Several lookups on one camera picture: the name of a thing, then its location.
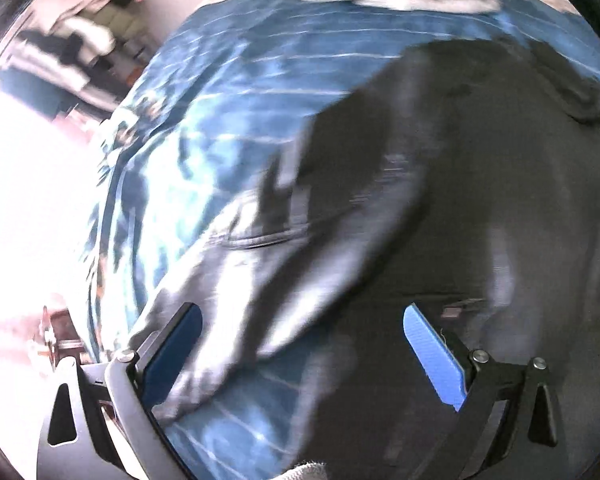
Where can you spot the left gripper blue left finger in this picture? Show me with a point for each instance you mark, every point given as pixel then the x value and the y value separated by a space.
pixel 139 380

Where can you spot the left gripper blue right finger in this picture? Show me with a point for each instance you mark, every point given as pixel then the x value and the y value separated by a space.
pixel 462 379

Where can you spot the black leather jacket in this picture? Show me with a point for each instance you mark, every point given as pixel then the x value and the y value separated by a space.
pixel 463 178

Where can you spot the clothes rack with hanging clothes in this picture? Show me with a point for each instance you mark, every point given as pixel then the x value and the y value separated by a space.
pixel 76 58

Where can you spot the blue striped bed sheet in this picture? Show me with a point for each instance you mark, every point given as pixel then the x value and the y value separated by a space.
pixel 238 81

